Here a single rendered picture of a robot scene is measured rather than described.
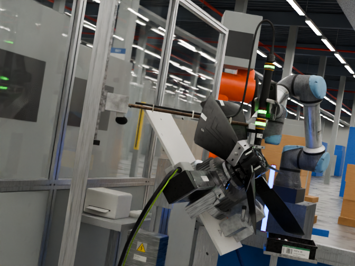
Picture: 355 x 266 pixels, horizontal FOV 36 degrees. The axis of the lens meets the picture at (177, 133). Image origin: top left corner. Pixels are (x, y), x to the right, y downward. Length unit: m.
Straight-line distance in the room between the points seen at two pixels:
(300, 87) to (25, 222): 1.50
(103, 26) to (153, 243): 0.89
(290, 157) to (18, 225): 1.54
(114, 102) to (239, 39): 4.26
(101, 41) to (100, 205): 0.70
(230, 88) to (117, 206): 4.18
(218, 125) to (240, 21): 4.35
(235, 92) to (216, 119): 4.29
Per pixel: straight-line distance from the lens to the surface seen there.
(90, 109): 2.17
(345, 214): 11.63
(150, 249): 2.24
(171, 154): 2.21
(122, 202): 2.37
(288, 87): 2.86
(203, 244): 2.24
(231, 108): 2.42
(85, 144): 2.17
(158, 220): 2.31
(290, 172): 3.03
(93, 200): 2.39
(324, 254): 2.65
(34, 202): 2.22
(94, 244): 2.67
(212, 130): 2.06
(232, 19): 6.38
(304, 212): 2.93
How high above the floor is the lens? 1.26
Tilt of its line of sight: level
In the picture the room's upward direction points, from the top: 9 degrees clockwise
